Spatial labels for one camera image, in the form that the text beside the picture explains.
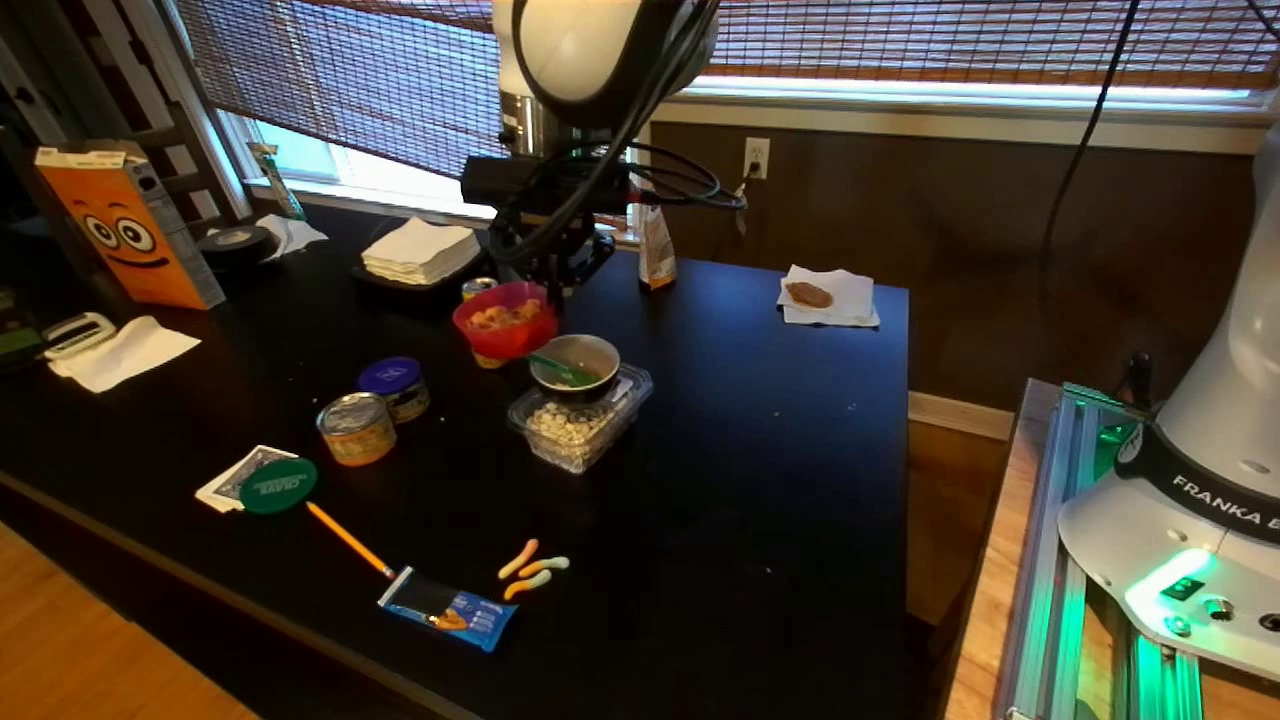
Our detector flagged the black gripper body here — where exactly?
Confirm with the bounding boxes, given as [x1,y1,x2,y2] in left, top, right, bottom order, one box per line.
[481,195,625,278]

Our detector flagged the red bowl with cereal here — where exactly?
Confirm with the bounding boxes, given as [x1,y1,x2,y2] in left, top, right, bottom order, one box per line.
[447,274,565,370]

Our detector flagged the white bowl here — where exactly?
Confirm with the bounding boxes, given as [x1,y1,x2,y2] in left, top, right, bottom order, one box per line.
[524,329,625,398]

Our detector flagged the white foam takeout box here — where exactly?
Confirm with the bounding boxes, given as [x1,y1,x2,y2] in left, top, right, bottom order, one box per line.
[356,217,485,292]

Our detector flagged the green plastic spoon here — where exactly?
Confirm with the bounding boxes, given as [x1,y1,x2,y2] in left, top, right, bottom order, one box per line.
[529,349,603,390]

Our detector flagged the clear plastic container with nuts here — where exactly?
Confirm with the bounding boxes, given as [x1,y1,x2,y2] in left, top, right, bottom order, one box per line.
[503,362,654,480]

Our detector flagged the jar with blue lid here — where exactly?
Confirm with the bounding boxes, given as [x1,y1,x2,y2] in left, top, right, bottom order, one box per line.
[351,351,436,429]

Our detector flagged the open glass jar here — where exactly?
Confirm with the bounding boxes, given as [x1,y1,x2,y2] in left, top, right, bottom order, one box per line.
[311,389,401,473]

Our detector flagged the crumpled white paper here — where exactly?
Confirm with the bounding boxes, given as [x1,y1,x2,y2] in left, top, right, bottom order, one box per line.
[252,210,332,262]

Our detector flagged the wide bamboo window blind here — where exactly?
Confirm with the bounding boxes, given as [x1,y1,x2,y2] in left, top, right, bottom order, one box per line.
[170,0,637,231]

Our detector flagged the brown cookie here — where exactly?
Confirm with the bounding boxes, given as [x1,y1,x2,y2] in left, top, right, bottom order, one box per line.
[783,274,835,312]

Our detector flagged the white napkin under cookie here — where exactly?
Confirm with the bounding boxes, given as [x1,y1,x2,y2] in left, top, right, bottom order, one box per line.
[775,260,882,330]

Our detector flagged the black round dish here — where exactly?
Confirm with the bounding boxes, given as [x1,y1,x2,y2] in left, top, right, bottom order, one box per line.
[197,221,281,266]

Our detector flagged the orange pink gummy worm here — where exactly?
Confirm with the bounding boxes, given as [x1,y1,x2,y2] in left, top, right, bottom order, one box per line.
[494,535,543,582]

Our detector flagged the green orange gummy worm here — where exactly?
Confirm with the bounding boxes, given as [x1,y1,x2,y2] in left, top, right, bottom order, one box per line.
[517,550,576,582]

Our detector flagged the teal orange gummy worm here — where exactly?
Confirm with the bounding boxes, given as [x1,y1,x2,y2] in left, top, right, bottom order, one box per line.
[499,569,557,604]

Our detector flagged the orange pencil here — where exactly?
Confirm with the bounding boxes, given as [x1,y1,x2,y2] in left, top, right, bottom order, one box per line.
[305,495,401,582]

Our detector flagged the green round lid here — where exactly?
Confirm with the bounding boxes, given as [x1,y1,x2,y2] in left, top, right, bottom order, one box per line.
[237,450,325,518]

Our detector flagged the blue snack packet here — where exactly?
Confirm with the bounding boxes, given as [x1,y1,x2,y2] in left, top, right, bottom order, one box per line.
[375,565,521,655]

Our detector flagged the orange cereal box with face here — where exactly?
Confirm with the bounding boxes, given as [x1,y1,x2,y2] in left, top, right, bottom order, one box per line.
[31,141,227,316]

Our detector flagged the flat white paper napkin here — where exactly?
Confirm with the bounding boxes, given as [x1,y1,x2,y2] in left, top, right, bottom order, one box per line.
[53,312,203,398]

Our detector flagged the small white plastic device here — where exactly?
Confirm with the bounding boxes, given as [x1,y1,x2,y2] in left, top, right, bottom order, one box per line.
[41,309,119,356]

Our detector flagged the narrow bamboo window blind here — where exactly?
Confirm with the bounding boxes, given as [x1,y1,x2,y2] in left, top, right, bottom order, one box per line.
[667,0,1280,92]

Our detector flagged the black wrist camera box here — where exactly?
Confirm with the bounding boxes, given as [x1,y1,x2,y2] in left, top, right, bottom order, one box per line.
[455,149,573,210]

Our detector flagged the white wall outlet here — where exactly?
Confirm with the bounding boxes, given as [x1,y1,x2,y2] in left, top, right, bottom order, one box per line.
[739,132,775,183]

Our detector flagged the white slatted wooden frame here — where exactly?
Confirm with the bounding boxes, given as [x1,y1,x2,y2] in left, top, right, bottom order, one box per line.
[53,0,254,228]

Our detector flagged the long black hanging cable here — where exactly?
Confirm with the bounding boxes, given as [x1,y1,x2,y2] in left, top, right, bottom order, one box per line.
[1031,0,1151,330]

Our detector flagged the aluminium frame rails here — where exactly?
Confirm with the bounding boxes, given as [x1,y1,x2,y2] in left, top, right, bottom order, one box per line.
[993,374,1210,720]

